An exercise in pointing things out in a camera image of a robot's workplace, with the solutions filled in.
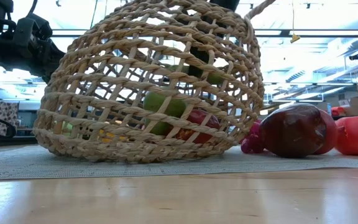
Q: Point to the green apple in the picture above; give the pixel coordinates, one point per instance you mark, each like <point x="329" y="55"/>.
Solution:
<point x="67" y="127"/>

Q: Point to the black ceiling fixture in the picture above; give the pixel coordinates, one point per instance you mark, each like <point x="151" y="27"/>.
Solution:
<point x="356" y="56"/>

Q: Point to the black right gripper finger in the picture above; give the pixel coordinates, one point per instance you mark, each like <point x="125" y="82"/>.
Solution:
<point x="199" y="59"/>

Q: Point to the patterned brown bag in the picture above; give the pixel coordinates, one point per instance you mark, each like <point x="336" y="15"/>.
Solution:
<point x="2" y="113"/>

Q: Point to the large dark red apple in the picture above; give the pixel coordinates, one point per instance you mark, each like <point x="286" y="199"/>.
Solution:
<point x="291" y="133"/>

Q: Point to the yellow bell pepper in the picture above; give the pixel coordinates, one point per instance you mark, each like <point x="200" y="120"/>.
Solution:
<point x="109" y="136"/>

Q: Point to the red orange fruit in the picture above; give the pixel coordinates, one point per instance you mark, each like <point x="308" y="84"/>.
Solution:
<point x="199" y="117"/>

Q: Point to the yellow hanging connector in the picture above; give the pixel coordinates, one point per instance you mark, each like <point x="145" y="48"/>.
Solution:
<point x="294" y="38"/>

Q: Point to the grey woven placemat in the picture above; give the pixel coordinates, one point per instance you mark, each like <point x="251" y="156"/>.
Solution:
<point x="166" y="169"/>

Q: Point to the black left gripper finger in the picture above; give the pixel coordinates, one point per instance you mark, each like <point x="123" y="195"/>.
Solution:
<point x="53" y="60"/>

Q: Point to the green pear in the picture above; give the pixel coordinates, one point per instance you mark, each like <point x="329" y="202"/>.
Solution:
<point x="158" y="104"/>

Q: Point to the red round tomato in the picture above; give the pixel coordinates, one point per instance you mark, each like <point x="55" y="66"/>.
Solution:
<point x="357" y="137"/>

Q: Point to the purple grape bunch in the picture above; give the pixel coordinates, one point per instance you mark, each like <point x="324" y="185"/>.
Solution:
<point x="252" y="143"/>

